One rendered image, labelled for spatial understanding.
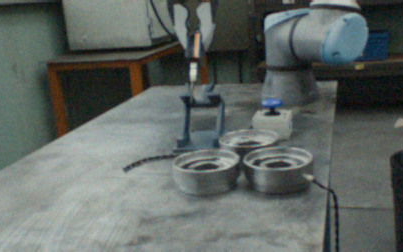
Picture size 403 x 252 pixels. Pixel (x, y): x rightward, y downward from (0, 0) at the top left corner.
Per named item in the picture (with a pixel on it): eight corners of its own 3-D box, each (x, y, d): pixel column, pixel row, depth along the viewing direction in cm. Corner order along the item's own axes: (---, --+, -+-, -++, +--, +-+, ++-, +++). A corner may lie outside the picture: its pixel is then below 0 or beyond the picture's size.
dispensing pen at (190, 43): (180, 100, 91) (187, 18, 97) (186, 108, 95) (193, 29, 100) (191, 99, 91) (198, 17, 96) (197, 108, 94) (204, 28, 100)
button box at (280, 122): (289, 140, 99) (288, 116, 98) (253, 140, 101) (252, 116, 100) (293, 129, 107) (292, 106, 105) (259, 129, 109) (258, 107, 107)
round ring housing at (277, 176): (231, 186, 79) (229, 160, 78) (272, 166, 86) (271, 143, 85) (286, 201, 71) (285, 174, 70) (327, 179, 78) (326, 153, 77)
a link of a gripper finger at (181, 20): (196, 49, 102) (197, 2, 100) (188, 53, 97) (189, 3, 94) (181, 48, 103) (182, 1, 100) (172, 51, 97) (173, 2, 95)
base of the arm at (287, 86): (266, 94, 143) (264, 59, 141) (320, 93, 139) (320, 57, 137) (257, 106, 129) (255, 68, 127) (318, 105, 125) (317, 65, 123)
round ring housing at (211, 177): (227, 200, 73) (225, 173, 72) (163, 194, 78) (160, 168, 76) (250, 175, 82) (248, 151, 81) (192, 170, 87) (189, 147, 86)
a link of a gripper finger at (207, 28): (224, 45, 101) (216, -2, 99) (218, 49, 95) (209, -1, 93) (209, 48, 102) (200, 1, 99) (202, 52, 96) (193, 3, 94)
